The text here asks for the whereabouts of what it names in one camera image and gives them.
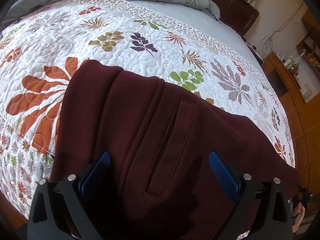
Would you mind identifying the maroon pants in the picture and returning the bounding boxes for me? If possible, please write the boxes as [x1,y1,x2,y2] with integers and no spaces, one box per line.
[50,60,298,239]

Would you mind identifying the wooden wardrobe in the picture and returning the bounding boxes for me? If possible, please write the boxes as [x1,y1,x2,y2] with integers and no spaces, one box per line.
[277,7,320,210]

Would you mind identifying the wooden desk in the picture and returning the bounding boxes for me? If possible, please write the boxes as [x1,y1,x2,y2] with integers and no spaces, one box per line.
[262,51,305,109]

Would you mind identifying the dark wooden nightstand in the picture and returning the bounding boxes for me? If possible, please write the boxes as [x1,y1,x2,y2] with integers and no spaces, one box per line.
[243,38,264,67]

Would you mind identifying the floral quilted bedspread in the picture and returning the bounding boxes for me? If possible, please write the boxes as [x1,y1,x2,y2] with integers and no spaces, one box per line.
[1,0,296,217]

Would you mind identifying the dark wooden headboard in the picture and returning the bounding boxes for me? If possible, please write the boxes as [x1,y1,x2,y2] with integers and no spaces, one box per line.
[211,0,259,36]

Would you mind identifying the hanging white cables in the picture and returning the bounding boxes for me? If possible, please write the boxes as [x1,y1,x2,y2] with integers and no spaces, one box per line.
[261,4,304,55]

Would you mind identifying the wooden wall shelf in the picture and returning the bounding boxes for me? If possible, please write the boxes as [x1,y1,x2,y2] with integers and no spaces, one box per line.
[296,17,319,80]

